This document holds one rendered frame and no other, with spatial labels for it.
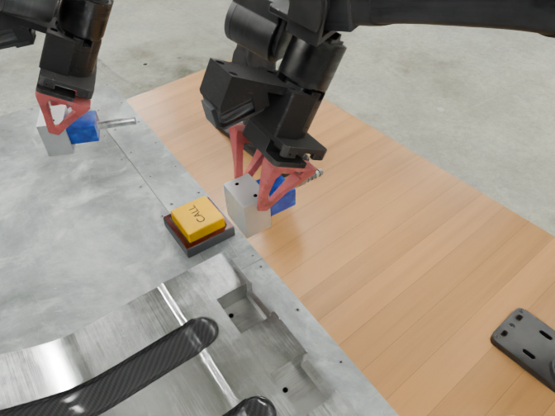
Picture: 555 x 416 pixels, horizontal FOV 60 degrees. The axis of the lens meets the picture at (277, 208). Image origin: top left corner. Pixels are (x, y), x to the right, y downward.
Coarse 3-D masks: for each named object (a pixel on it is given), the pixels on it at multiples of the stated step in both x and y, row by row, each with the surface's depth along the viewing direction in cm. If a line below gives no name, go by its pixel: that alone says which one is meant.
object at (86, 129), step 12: (60, 108) 70; (60, 120) 68; (84, 120) 70; (96, 120) 71; (108, 120) 72; (120, 120) 72; (132, 120) 72; (48, 132) 68; (72, 132) 69; (84, 132) 70; (96, 132) 70; (48, 144) 70; (60, 144) 70; (72, 144) 71
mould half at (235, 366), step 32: (224, 256) 59; (160, 288) 56; (192, 288) 55; (224, 288) 55; (96, 320) 53; (128, 320) 53; (160, 320) 53; (224, 320) 52; (32, 352) 49; (64, 352) 50; (96, 352) 50; (128, 352) 50; (224, 352) 50; (256, 352) 50; (288, 352) 50; (0, 384) 45; (32, 384) 46; (64, 384) 48; (160, 384) 48; (192, 384) 48; (224, 384) 47; (256, 384) 47
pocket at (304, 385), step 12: (300, 360) 51; (276, 372) 49; (288, 372) 51; (300, 372) 51; (312, 372) 50; (288, 384) 50; (300, 384) 50; (312, 384) 50; (324, 384) 49; (288, 396) 49; (300, 396) 49; (312, 396) 49; (324, 396) 49; (300, 408) 48; (312, 408) 48
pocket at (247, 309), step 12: (240, 288) 56; (228, 300) 56; (240, 300) 57; (252, 300) 57; (228, 312) 56; (240, 312) 56; (252, 312) 56; (264, 312) 55; (240, 324) 55; (252, 324) 55
